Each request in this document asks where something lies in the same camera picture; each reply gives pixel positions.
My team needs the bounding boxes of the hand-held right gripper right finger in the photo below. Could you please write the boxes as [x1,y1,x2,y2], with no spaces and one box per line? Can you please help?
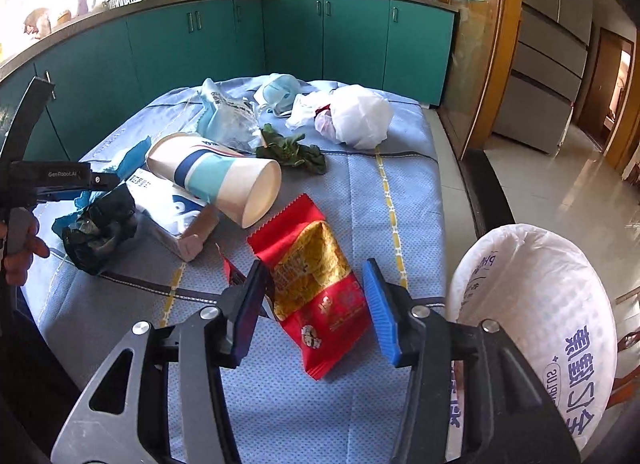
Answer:
[362,258,583,464]

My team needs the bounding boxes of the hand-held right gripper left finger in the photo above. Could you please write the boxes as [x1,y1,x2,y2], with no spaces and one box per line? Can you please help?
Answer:
[50,259,276,464]

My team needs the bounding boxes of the black plastic bag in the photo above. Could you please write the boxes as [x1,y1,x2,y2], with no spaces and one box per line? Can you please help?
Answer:
[62,184,139,275]

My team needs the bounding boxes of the red snack packet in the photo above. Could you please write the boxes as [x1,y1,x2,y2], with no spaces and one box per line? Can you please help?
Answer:
[215,194,374,381]

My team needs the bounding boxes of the striped paper cup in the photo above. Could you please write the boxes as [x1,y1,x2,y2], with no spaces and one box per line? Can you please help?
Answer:
[145,133,283,229]

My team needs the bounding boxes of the white printed plastic bag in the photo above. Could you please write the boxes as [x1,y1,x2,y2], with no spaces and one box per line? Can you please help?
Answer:
[445,223,619,464]

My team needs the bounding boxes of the green vegetable leaves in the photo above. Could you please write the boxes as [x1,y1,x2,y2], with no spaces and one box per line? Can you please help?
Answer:
[255,124,328,176]

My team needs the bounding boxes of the white tissue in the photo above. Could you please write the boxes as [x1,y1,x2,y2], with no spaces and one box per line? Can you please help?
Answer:
[286,92,331,131]

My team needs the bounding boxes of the person's left hand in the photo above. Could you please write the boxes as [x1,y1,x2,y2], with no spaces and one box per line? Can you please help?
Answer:
[0,219,51,287]

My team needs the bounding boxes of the blue plastic scrap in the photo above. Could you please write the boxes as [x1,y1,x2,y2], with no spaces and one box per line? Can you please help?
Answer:
[52,138,152,241]

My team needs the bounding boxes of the white carton box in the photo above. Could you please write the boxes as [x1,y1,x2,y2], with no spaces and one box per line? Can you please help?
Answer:
[125,169,222,263]

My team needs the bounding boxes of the blue checked tablecloth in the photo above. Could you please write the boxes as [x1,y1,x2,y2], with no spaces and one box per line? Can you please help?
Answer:
[22,74,451,464]

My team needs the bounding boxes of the clear blue plastic wrapper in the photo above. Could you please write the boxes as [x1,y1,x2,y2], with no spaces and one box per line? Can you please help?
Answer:
[192,78,264,155]

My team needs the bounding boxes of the teal kitchen cabinet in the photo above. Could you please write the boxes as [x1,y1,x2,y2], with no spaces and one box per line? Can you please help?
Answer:
[0,0,458,225]

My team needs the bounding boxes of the blue face mask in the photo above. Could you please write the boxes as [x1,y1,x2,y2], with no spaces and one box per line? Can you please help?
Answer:
[252,74,302,118]

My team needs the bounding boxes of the plain white plastic bag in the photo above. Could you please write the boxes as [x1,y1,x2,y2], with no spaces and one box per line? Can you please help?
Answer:
[314,84,396,151]

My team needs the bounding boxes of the wooden framed glass door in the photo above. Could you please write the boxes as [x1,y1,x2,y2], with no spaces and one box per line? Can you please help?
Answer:
[440,0,524,161]

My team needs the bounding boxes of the brown wooden door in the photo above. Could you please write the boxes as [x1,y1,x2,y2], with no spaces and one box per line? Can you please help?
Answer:
[579,28,637,171]

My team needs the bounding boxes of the grey refrigerator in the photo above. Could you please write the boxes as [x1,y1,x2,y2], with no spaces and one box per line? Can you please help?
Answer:
[492,0,596,155]

